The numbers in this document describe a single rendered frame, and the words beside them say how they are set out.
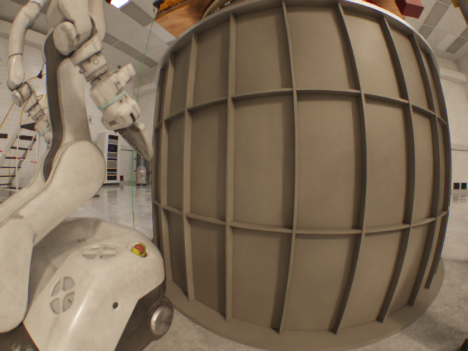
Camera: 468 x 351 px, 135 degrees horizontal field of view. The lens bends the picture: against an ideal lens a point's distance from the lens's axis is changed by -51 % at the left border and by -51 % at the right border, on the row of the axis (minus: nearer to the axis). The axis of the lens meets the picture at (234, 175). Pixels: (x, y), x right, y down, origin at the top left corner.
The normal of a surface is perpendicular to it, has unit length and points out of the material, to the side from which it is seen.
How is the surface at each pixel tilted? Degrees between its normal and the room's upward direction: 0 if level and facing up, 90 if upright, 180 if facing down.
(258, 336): 0
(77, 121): 90
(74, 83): 91
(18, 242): 90
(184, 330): 0
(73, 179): 90
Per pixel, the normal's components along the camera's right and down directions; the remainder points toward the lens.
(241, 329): 0.01, -1.00
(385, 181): -0.11, 0.01
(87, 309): 0.73, -0.37
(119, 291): 0.95, 0.01
